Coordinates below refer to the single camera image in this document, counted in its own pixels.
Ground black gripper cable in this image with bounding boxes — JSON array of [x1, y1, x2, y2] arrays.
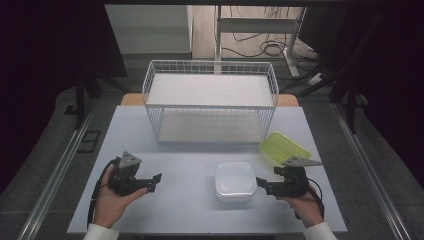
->
[[86, 157, 122, 230], [294, 178, 326, 221]]

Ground metal floor rail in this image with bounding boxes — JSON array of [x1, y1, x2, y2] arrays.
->
[[18, 99, 98, 240], [329, 101, 406, 240]]

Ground person's right hand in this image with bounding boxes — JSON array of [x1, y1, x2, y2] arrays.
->
[[276, 184, 325, 230]]

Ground green plastic container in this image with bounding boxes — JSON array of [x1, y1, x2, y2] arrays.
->
[[259, 130, 313, 166]]

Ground white wire rack shelf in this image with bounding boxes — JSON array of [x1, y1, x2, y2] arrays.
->
[[142, 59, 280, 145]]

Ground person's left hand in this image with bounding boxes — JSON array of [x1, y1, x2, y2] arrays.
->
[[93, 164, 150, 230]]

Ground dark curtain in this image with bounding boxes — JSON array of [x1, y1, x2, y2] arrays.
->
[[0, 0, 129, 196], [297, 0, 424, 190]]

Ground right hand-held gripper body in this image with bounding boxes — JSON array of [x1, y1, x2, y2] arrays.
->
[[272, 155, 324, 198]]

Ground white metal desk frame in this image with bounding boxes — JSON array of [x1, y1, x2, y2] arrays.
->
[[214, 4, 308, 79]]

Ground white translucent plastic container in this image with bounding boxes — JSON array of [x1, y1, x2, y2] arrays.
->
[[213, 161, 258, 204]]

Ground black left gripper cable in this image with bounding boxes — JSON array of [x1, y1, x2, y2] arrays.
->
[[86, 157, 122, 230]]

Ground black metal stand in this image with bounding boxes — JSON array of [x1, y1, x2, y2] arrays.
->
[[279, 13, 385, 135], [63, 70, 130, 131]]

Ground white power strip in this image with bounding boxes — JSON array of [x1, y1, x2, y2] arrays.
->
[[306, 72, 326, 87]]

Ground tan wooden table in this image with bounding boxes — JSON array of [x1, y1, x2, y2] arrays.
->
[[119, 92, 300, 108]]

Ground white cabinet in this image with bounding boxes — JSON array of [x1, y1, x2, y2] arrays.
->
[[104, 4, 195, 55]]

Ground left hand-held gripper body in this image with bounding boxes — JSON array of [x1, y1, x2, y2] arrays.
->
[[108, 150, 149, 197]]

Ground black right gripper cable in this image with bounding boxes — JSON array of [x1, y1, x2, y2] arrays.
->
[[294, 178, 326, 221]]

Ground black floor cables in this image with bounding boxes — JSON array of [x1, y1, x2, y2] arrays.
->
[[221, 5, 322, 73]]

